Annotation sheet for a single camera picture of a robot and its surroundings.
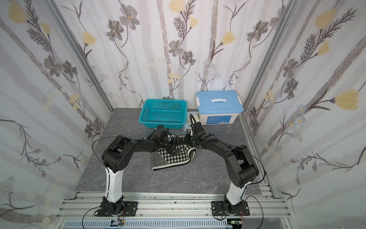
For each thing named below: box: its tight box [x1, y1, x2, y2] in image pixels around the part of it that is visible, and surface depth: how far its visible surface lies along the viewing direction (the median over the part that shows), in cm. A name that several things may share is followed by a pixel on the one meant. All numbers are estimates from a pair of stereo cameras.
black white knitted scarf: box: [151, 143, 197, 172], surface depth 92 cm
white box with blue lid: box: [195, 90, 244, 125], surface depth 106 cm
